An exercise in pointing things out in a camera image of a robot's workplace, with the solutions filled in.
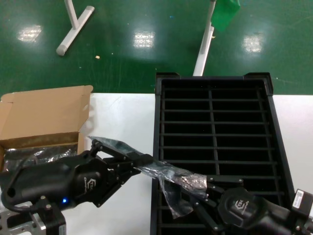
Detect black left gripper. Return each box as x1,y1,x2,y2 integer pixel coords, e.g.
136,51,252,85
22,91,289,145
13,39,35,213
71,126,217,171
3,138,154,212

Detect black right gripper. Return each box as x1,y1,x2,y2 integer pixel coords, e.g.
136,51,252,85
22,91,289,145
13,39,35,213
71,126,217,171
192,176,267,231

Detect translucent grey antistatic bag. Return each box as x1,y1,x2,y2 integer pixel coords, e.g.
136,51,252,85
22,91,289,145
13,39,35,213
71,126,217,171
87,135,209,220

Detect black slotted plastic container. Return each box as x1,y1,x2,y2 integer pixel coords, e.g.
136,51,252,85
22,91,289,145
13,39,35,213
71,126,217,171
149,72,305,235

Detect open brown cardboard box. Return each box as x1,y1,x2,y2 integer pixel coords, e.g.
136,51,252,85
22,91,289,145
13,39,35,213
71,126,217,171
0,85,94,172

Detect crumpled silver antistatic bag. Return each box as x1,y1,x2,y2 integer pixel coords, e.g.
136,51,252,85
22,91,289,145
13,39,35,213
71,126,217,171
3,146,79,172

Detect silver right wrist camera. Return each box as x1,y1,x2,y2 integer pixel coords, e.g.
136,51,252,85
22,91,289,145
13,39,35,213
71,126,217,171
290,188,313,214

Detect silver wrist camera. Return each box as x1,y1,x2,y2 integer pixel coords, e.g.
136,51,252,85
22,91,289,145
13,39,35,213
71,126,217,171
0,195,67,235
290,188,313,214

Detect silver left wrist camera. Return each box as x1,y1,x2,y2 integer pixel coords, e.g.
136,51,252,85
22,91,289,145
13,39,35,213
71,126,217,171
0,195,67,235

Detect white table frame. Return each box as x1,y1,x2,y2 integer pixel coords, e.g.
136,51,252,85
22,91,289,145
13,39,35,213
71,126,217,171
56,0,216,77

